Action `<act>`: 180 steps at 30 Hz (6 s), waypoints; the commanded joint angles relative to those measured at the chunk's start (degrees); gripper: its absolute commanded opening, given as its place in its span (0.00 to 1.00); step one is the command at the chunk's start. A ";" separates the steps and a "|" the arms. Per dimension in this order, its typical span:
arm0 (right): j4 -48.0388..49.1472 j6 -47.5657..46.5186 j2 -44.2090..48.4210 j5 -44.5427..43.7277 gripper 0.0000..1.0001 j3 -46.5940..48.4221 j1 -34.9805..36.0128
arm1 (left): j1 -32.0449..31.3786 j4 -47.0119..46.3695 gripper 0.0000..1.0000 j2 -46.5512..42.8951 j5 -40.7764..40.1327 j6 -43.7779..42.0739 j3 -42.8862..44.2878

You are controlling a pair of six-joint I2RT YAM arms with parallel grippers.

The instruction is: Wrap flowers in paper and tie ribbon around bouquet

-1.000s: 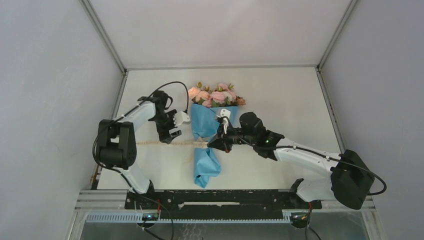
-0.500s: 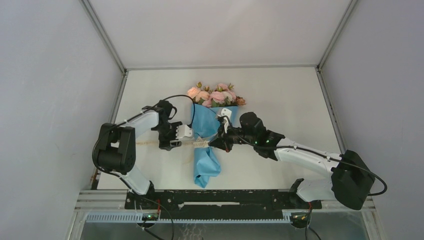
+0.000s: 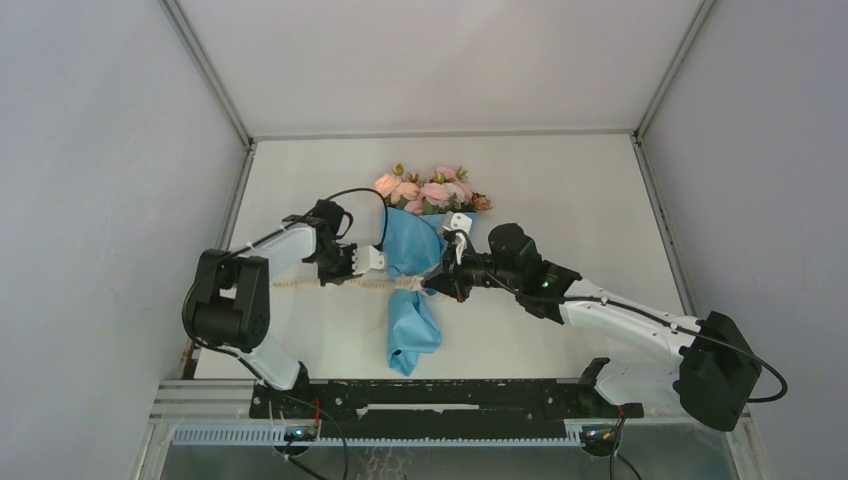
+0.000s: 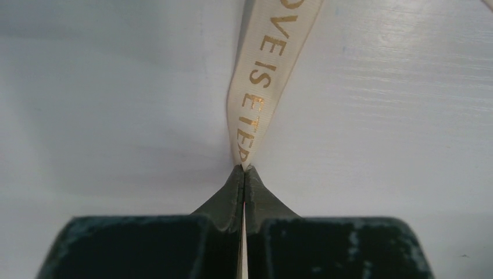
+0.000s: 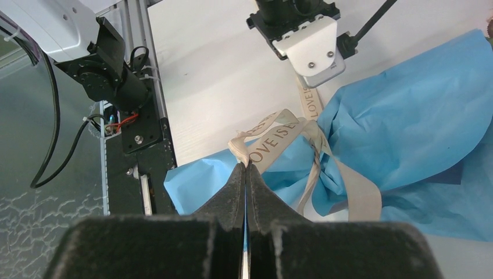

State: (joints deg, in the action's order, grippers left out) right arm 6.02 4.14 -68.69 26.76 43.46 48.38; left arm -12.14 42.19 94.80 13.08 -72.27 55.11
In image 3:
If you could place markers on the pink fake rose stem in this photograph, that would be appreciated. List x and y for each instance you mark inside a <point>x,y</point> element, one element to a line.
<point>446,190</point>
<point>404,192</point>
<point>388,182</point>

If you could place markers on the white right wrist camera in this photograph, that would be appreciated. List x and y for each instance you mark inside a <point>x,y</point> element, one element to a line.
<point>455,229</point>

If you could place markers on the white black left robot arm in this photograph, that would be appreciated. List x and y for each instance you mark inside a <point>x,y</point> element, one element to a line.
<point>227,307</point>

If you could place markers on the cream ribbon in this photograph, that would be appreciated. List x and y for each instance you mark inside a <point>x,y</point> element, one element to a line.
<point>358,283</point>

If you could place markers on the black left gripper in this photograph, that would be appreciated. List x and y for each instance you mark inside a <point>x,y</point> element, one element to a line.
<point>346,274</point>

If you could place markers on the blue wrapping paper sheet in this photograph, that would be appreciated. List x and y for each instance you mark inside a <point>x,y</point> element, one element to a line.
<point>413,246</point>

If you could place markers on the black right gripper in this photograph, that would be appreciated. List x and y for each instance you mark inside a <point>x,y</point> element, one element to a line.
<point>451,277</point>

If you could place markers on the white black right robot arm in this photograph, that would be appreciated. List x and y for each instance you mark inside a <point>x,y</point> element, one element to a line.
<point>703,364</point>

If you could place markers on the white cable duct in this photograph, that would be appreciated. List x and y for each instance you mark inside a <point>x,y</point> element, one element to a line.
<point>258,435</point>

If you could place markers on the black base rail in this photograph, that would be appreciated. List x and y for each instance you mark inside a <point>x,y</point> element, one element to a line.
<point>454,408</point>

